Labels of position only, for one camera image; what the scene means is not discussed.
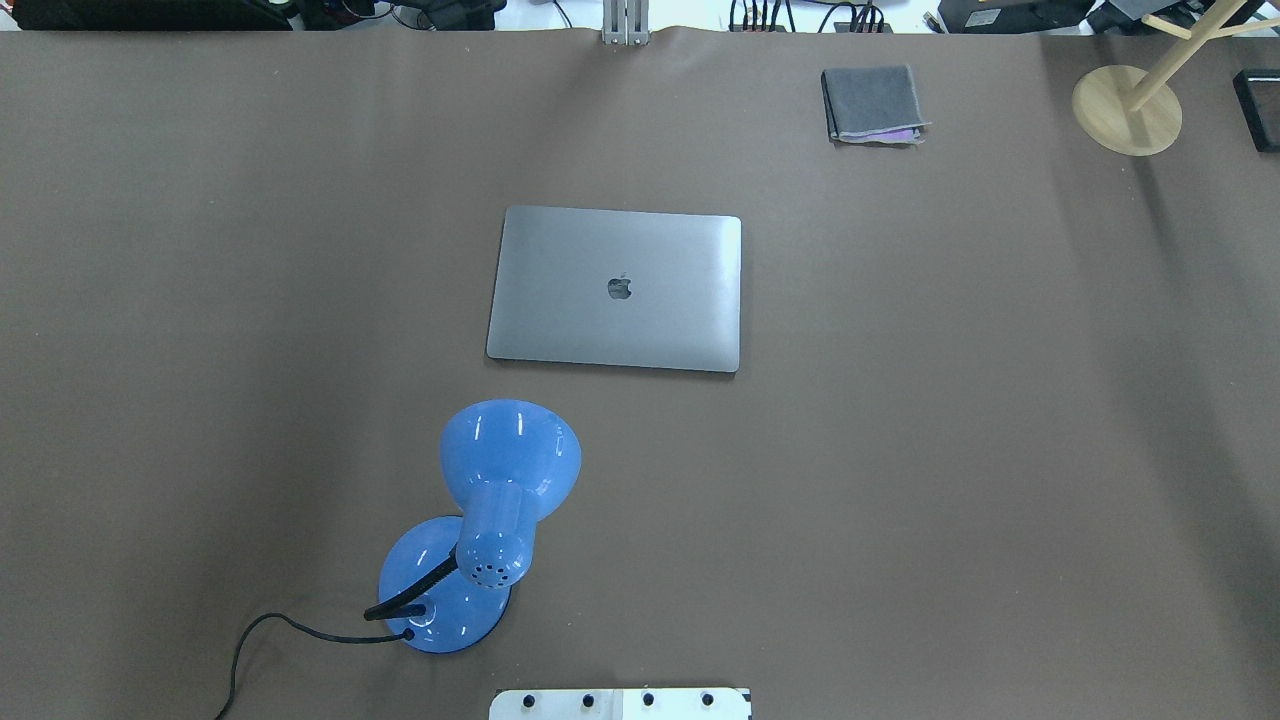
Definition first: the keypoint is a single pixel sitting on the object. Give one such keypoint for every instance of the grey laptop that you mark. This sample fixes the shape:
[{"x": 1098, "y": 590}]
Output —
[{"x": 618, "y": 288}]

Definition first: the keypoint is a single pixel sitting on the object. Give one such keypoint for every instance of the blue desk lamp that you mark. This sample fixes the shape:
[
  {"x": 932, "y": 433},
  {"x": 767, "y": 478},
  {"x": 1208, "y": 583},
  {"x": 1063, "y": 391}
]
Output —
[{"x": 508, "y": 464}]

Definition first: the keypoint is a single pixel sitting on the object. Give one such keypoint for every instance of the folded grey cloth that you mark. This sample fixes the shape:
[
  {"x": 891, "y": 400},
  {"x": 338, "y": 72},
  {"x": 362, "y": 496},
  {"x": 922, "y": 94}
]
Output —
[{"x": 872, "y": 105}]

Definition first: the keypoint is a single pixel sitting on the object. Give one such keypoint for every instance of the wooden mug tree stand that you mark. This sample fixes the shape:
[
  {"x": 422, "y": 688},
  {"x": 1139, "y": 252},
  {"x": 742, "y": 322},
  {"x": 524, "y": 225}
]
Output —
[{"x": 1133, "y": 111}]

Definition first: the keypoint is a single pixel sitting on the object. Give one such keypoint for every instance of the dark tray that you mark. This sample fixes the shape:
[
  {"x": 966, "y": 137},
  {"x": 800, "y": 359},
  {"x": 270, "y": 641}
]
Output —
[{"x": 1257, "y": 91}]

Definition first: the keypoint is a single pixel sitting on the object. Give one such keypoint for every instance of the aluminium frame post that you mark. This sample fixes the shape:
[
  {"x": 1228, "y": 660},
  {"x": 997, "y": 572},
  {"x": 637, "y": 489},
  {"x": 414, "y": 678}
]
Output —
[{"x": 625, "y": 22}]

